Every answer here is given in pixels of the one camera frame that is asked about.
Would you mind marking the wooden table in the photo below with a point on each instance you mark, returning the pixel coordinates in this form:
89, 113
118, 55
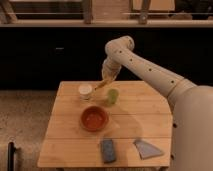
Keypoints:
139, 113

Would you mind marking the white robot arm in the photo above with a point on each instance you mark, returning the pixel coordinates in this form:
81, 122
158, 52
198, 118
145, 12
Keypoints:
190, 104

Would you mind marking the blue-grey sponge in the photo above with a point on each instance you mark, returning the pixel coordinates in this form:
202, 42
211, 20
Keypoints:
107, 151

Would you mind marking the grey folded cloth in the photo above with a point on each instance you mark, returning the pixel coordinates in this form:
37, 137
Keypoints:
147, 150

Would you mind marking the red bowl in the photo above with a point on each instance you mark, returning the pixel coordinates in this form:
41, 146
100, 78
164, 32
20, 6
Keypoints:
94, 118

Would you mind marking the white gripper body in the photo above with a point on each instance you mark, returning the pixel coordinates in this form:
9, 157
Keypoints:
110, 69

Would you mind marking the black chair post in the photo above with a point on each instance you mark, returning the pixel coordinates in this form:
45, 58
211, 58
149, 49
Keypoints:
11, 152

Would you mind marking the wooden railing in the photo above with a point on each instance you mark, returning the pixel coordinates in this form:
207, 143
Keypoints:
107, 13

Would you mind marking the green plastic cup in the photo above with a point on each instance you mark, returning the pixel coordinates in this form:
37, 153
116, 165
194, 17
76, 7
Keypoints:
112, 96

